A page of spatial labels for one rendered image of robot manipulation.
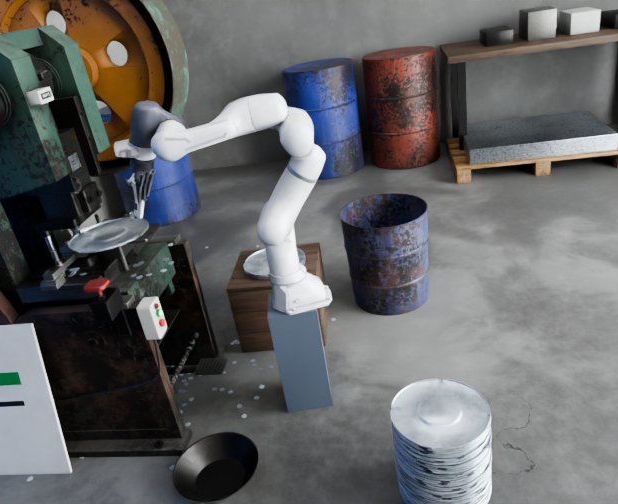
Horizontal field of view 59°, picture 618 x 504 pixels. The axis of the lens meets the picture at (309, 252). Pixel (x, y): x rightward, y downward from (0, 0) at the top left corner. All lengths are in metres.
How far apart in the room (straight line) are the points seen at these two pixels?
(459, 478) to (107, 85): 1.87
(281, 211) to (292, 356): 0.58
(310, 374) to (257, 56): 3.57
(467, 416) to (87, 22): 1.90
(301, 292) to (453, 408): 0.65
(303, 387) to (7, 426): 1.11
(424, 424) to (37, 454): 1.45
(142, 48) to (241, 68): 3.04
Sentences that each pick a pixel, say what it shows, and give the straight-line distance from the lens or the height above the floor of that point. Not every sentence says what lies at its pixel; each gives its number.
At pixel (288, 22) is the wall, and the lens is 5.10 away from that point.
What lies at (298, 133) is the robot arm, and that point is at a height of 1.10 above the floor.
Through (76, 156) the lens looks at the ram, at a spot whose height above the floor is 1.08.
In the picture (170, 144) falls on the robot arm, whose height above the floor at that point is 1.13.
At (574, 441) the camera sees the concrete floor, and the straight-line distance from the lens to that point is 2.14.
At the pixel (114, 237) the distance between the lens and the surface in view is 2.10.
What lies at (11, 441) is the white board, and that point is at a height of 0.14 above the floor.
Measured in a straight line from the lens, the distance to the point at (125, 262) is 2.13.
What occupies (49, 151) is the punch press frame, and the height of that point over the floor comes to 1.15.
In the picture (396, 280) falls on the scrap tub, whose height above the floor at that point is 0.20.
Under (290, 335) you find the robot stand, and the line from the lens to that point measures 2.03.
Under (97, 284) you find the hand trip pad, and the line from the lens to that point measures 1.84.
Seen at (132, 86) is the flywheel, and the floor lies 1.24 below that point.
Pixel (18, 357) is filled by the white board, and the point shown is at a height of 0.47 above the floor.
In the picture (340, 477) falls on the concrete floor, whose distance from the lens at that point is 2.01.
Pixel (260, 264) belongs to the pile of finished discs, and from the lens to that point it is 2.55.
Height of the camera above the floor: 1.51
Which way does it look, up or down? 26 degrees down
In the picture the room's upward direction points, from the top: 10 degrees counter-clockwise
